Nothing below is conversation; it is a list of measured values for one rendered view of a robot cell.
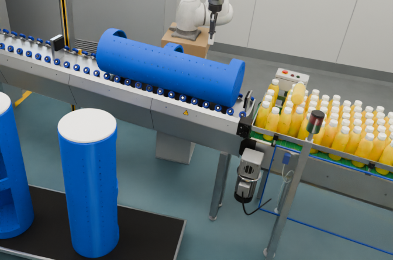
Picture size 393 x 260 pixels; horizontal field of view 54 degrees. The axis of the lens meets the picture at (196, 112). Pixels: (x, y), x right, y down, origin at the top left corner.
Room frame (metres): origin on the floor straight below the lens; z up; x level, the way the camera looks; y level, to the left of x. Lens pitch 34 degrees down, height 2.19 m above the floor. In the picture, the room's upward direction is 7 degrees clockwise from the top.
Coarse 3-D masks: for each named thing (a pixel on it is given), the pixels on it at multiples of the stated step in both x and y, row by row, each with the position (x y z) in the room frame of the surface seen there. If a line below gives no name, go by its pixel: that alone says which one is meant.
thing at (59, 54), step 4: (56, 36) 2.35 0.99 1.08; (60, 36) 2.36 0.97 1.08; (52, 40) 2.29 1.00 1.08; (56, 40) 2.30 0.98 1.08; (60, 40) 2.33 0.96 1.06; (52, 44) 2.29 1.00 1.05; (56, 44) 2.29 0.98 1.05; (60, 44) 2.33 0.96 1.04; (64, 44) 2.37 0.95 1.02; (52, 48) 2.29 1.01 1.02; (56, 48) 2.29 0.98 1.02; (60, 48) 2.33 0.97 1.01; (52, 52) 2.29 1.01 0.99; (56, 52) 2.31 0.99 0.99; (60, 52) 2.34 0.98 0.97; (52, 56) 2.29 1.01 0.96; (56, 56) 2.30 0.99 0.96; (60, 56) 2.34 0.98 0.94
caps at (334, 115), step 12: (312, 96) 1.94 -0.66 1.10; (324, 96) 1.95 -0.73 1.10; (336, 96) 1.97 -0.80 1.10; (312, 108) 1.81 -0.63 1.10; (324, 108) 1.82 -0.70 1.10; (336, 108) 1.84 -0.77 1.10; (348, 108) 1.85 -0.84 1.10; (360, 108) 1.87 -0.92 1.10; (372, 108) 1.89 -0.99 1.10; (336, 120) 1.71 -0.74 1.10; (348, 120) 1.73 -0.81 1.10; (360, 120) 1.74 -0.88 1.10; (372, 120) 1.76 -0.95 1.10; (384, 120) 1.77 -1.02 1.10; (348, 132) 1.64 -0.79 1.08
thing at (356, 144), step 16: (352, 112) 1.87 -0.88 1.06; (304, 128) 1.71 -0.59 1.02; (336, 128) 1.69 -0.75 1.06; (352, 128) 1.72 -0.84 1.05; (320, 144) 1.67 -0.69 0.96; (336, 144) 1.63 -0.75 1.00; (352, 144) 1.63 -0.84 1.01; (368, 144) 1.59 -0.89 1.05; (384, 144) 1.61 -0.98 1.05; (336, 160) 1.62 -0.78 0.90; (352, 160) 1.62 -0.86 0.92; (384, 160) 1.56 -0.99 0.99
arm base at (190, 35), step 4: (172, 28) 2.62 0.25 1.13; (176, 28) 2.60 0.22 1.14; (176, 32) 2.57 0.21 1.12; (180, 32) 2.55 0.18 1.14; (184, 32) 2.54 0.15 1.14; (188, 32) 2.54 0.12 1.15; (192, 32) 2.55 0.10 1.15; (196, 32) 2.59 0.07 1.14; (200, 32) 2.65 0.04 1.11; (172, 36) 2.54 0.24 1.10; (176, 36) 2.54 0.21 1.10; (180, 36) 2.54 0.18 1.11; (184, 36) 2.53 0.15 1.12; (188, 36) 2.53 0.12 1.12; (192, 36) 2.54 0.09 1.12; (196, 36) 2.57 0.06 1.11; (192, 40) 2.51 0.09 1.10
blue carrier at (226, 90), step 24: (120, 48) 2.08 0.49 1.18; (144, 48) 2.06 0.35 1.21; (168, 48) 2.06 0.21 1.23; (120, 72) 2.05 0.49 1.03; (144, 72) 1.99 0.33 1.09; (168, 72) 1.96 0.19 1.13; (192, 72) 1.93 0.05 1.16; (216, 72) 1.91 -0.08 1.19; (240, 72) 1.98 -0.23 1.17; (192, 96) 1.95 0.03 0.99; (216, 96) 1.87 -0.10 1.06
